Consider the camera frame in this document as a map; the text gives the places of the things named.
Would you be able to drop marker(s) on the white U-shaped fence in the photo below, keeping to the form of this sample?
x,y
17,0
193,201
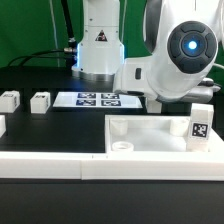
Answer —
x,y
118,166

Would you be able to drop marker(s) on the white sheet with tags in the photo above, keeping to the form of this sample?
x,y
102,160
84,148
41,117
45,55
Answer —
x,y
96,100

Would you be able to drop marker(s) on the white square tabletop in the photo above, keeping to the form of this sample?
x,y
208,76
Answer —
x,y
145,134

